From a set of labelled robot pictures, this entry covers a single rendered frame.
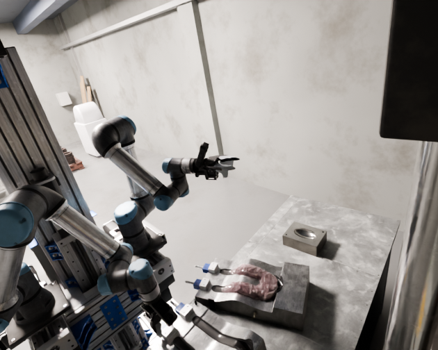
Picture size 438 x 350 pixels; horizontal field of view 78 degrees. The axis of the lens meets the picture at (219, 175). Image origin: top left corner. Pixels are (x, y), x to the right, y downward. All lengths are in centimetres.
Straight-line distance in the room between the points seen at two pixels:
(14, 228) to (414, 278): 93
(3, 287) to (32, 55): 789
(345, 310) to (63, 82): 843
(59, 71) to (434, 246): 876
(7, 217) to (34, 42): 801
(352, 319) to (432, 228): 102
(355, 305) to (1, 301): 136
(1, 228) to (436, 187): 97
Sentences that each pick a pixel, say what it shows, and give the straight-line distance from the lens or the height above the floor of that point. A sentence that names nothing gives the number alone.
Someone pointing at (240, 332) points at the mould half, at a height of 92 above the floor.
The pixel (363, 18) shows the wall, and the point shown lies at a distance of 270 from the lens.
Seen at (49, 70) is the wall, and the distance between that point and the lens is 881.
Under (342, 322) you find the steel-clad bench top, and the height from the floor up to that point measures 80.
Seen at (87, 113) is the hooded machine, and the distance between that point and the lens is 664.
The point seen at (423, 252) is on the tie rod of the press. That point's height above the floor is 165.
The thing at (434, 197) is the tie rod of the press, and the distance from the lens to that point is 39.
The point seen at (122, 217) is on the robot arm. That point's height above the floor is 125.
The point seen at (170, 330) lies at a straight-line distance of 127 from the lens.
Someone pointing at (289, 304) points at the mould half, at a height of 91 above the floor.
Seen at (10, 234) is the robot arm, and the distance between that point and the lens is 98.
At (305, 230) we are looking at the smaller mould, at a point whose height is 86.
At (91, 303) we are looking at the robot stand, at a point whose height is 94.
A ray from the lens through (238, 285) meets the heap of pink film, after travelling 133.
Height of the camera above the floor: 192
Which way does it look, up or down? 26 degrees down
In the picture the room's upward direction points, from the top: 11 degrees counter-clockwise
